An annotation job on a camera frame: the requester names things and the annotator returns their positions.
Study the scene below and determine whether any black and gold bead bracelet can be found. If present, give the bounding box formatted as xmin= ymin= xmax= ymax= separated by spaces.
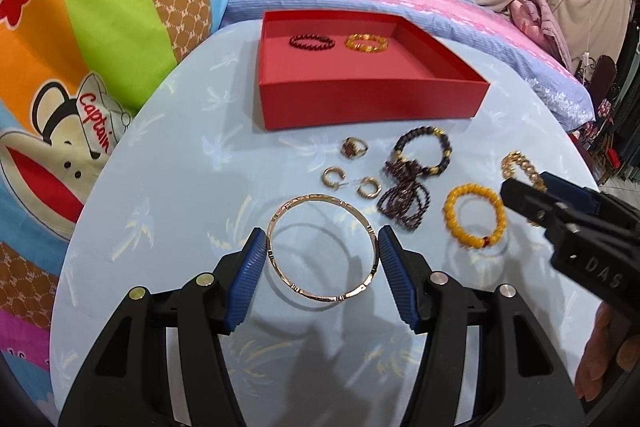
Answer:
xmin=392 ymin=127 xmax=451 ymax=178

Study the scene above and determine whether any gold hoop earring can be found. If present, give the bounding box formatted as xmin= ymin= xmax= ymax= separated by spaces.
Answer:
xmin=321 ymin=166 xmax=346 ymax=188
xmin=355 ymin=177 xmax=382 ymax=198

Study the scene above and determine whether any amber gold bead bracelet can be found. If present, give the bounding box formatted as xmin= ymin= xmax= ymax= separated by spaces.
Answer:
xmin=345 ymin=33 xmax=390 ymax=55

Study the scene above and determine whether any thin gold bangle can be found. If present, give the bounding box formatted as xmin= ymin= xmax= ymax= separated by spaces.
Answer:
xmin=265 ymin=194 xmax=378 ymax=303

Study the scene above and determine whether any yellow bead bracelet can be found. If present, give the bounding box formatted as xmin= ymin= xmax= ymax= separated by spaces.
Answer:
xmin=444 ymin=183 xmax=510 ymax=250

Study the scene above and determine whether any person's right hand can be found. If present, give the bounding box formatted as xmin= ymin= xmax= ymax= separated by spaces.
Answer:
xmin=574 ymin=302 xmax=640 ymax=404

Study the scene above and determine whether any dark red bead bracelet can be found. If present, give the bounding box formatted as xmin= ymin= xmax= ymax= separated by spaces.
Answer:
xmin=289 ymin=33 xmax=335 ymax=52

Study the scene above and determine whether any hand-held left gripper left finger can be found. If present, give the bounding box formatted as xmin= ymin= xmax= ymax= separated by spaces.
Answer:
xmin=59 ymin=227 xmax=267 ymax=427

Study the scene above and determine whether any dark wooden chair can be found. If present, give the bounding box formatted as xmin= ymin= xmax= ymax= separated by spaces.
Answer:
xmin=575 ymin=54 xmax=618 ymax=100

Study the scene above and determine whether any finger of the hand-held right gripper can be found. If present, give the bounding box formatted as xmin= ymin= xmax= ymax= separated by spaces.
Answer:
xmin=541 ymin=171 xmax=618 ymax=220
xmin=500 ymin=178 xmax=568 ymax=230

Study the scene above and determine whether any garnet multi-strand bead bracelet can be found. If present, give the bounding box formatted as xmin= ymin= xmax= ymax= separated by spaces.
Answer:
xmin=376 ymin=159 xmax=428 ymax=233

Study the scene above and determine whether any pink quilted cloth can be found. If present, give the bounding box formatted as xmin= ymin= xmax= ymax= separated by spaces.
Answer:
xmin=510 ymin=0 xmax=573 ymax=72

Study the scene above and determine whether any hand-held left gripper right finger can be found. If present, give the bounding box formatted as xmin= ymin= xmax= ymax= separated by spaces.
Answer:
xmin=378 ymin=226 xmax=586 ymax=427

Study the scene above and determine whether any gold ring with red stone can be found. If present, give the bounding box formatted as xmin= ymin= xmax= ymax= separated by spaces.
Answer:
xmin=341 ymin=137 xmax=370 ymax=160

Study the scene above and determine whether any gold chain bracelet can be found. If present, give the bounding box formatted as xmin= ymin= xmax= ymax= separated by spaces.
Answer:
xmin=501 ymin=150 xmax=548 ymax=228

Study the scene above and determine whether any red cardboard box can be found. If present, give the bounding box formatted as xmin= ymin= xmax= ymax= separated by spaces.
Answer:
xmin=258 ymin=10 xmax=491 ymax=131

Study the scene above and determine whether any colourful cartoon printed blanket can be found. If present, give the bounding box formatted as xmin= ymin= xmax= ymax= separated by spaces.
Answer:
xmin=0 ymin=0 xmax=241 ymax=388

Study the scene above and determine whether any light blue palm tablecloth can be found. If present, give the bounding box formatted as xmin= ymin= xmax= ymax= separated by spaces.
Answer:
xmin=49 ymin=14 xmax=601 ymax=427

